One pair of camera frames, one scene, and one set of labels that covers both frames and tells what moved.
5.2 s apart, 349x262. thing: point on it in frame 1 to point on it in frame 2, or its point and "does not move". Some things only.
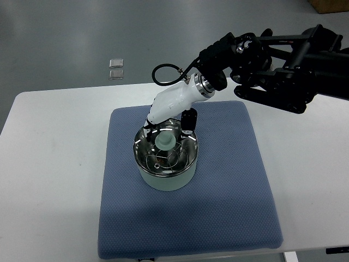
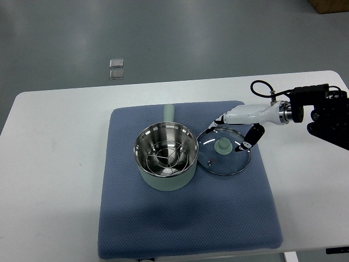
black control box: [337, 250] does not move
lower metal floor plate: [116, 74] does not move
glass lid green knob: [168, 153] to [216, 153]
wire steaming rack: [167, 161] does not move
